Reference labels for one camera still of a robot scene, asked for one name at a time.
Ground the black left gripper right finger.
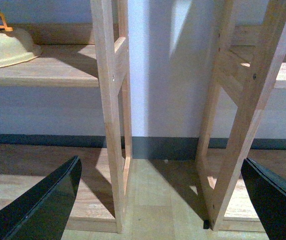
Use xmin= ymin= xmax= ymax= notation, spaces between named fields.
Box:
xmin=241 ymin=158 xmax=286 ymax=240

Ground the cream plastic basin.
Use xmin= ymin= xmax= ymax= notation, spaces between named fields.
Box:
xmin=0 ymin=28 xmax=42 ymax=68

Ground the right wooden shelf unit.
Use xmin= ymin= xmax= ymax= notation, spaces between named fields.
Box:
xmin=195 ymin=0 xmax=286 ymax=231

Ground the left wooden shelf unit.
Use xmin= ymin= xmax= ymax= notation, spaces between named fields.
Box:
xmin=0 ymin=0 xmax=131 ymax=233

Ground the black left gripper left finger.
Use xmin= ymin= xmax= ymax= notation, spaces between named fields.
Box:
xmin=0 ymin=156 xmax=82 ymax=240

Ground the wooden shelf unit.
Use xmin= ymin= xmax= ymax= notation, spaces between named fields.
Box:
xmin=195 ymin=0 xmax=286 ymax=231
xmin=0 ymin=0 xmax=131 ymax=233

